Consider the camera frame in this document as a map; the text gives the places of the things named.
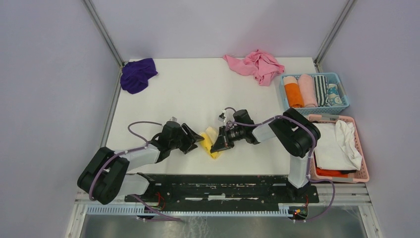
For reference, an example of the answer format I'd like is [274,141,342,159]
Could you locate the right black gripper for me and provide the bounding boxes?
[212,126,245,154]

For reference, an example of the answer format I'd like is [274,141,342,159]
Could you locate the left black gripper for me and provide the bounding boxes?
[169,123,204,154]

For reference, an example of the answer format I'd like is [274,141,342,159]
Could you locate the yellow towel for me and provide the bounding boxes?
[199,126,221,160]

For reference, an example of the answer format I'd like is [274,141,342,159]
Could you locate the green white striped towel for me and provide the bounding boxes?
[314,75,331,107]

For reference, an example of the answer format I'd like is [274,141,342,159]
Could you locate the teal patterned towel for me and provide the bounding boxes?
[327,84,344,107]

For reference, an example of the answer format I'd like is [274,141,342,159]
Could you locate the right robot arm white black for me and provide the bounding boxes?
[210,108,321,202]

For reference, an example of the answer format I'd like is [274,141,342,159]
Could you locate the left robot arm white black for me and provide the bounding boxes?
[77,119,204,205]

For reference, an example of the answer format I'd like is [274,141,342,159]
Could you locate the purple towel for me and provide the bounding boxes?
[120,58,158,94]

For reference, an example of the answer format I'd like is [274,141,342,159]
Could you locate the orange rolled towel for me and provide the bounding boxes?
[283,76,304,108]

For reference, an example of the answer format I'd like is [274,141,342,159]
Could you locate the pink crumpled towel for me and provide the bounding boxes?
[222,50,285,86]

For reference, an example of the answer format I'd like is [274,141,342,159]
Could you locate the orange cloth in basket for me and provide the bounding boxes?
[315,167,348,179]

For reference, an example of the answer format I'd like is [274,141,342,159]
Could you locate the light pink rolled towel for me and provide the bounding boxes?
[297,74,318,108]

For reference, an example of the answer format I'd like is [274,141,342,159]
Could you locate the blue plastic basket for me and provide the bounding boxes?
[278,72,350,116]

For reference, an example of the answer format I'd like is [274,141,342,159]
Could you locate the white cloth in basket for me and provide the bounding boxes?
[314,120,363,171]

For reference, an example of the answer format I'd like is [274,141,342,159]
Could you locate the pink plastic basket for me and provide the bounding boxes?
[308,114,369,183]

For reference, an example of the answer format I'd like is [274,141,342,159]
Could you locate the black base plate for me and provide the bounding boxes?
[139,174,319,212]

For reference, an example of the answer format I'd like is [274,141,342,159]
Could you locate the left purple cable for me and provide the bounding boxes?
[88,121,184,222]

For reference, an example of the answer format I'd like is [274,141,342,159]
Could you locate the blue slotted cable duct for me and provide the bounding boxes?
[86,204,293,218]

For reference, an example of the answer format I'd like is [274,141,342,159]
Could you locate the aluminium frame rails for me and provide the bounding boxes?
[65,183,383,238]

